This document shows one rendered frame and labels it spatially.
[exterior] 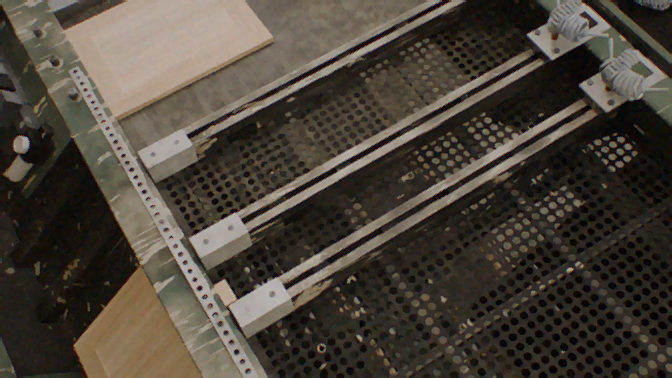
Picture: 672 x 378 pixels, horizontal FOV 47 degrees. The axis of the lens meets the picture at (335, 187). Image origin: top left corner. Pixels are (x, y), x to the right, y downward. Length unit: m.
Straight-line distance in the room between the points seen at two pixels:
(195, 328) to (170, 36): 0.90
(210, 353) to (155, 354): 0.48
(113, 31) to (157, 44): 0.15
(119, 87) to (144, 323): 0.65
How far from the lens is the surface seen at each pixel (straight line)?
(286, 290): 1.78
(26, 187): 2.26
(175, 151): 1.98
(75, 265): 2.40
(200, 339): 1.76
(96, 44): 2.35
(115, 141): 2.07
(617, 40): 2.14
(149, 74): 2.23
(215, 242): 1.82
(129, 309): 2.27
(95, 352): 2.38
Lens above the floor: 1.84
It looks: 20 degrees down
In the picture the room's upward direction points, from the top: 43 degrees clockwise
